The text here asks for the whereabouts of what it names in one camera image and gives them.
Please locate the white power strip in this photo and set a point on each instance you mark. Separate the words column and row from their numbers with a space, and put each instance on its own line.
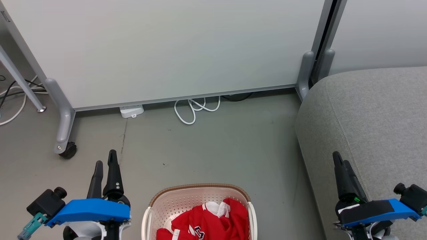
column 131, row 110

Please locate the grey partition leg with caster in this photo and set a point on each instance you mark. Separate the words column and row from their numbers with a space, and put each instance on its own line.
column 61, row 113

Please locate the grey metal table leg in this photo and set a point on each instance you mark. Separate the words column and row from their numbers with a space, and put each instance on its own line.
column 20, row 81

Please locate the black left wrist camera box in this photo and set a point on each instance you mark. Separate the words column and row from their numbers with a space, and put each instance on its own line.
column 48, row 201

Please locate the large white partition panel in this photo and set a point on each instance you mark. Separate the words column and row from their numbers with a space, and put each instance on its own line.
column 166, row 46

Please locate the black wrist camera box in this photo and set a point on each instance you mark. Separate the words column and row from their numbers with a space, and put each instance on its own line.
column 412, row 196
column 48, row 201

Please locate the grey fabric sofa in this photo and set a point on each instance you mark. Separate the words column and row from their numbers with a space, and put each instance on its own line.
column 373, row 133

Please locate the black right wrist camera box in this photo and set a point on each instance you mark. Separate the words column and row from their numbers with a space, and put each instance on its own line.
column 412, row 196

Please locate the red white sports jersey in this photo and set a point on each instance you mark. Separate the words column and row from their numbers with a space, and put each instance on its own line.
column 213, row 223

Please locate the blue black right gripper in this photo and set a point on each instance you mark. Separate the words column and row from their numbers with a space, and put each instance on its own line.
column 370, row 211

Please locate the narrow white partition panel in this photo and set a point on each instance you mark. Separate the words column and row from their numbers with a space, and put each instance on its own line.
column 380, row 33

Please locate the cream perforated laundry basket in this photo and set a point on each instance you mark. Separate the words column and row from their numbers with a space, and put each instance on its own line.
column 173, row 203

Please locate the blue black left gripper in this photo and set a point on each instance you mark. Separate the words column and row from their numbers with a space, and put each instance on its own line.
column 90, row 210

